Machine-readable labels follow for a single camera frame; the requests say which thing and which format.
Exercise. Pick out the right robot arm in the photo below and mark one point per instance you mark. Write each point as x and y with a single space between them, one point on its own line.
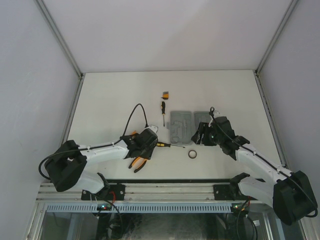
288 193

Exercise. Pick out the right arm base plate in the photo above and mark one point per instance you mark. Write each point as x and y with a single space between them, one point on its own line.
225 192

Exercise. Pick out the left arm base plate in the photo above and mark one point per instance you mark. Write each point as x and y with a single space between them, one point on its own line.
116 192

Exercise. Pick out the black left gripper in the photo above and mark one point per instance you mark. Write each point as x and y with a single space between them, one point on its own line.
147 155

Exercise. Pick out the orange hex key set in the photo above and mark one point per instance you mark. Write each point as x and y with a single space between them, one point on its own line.
165 95

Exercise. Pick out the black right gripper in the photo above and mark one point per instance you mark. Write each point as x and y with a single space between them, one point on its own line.
202 129

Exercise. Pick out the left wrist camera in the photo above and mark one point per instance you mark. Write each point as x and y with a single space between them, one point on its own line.
153 128

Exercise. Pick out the grey slotted cable duct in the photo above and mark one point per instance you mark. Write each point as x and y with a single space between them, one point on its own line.
136 208

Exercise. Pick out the grey plastic tool case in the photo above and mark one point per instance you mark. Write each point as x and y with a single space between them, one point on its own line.
184 124

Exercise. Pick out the screwdriver near hex keys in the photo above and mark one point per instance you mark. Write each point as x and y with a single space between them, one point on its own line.
163 111

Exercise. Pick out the orange black pliers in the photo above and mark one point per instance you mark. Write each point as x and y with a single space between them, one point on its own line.
138 163

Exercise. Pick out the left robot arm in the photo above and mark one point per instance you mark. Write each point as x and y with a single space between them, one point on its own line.
68 166

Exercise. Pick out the aluminium front rail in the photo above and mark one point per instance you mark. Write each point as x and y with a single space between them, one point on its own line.
142 192

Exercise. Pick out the screwdriver near pliers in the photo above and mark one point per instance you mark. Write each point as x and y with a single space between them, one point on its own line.
167 145

